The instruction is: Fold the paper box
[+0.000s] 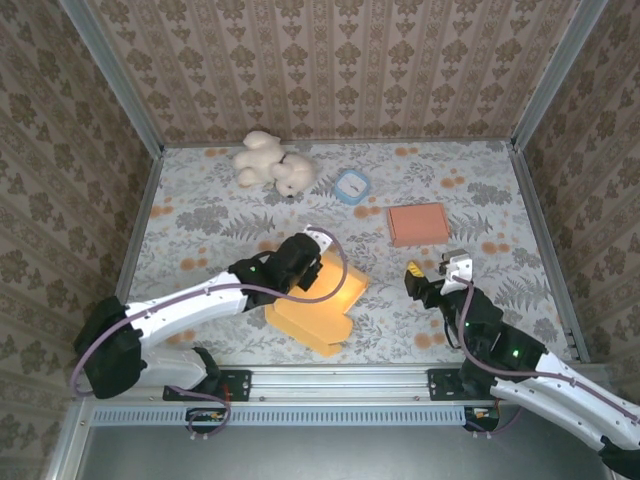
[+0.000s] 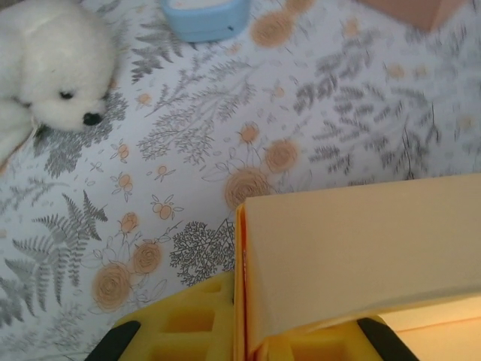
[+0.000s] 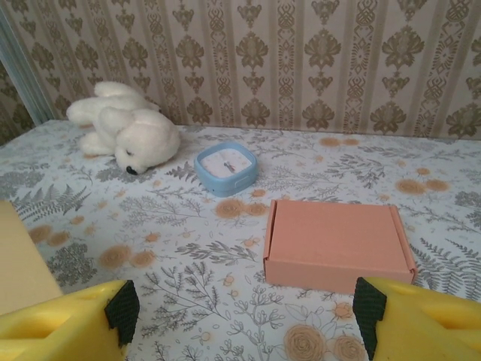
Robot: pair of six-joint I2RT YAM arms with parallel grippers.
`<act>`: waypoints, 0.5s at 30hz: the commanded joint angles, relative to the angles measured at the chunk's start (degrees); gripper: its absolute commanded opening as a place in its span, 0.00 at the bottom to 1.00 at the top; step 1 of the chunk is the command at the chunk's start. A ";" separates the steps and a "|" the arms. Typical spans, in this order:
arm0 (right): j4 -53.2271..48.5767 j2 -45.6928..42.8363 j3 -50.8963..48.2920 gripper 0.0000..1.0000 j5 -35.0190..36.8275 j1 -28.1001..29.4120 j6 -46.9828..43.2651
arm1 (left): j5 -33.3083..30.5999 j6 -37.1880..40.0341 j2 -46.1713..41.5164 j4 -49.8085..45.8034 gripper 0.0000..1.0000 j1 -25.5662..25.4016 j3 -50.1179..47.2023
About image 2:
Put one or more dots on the white plush seal toy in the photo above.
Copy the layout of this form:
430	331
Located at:
49	64

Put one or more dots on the yellow paper box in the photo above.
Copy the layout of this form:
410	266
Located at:
357	244

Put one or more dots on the floral patterned table cover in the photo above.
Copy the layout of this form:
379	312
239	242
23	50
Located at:
188	131

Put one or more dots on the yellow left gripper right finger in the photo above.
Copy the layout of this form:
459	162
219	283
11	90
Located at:
319	346

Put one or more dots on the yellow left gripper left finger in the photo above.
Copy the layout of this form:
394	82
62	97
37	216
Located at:
188	338

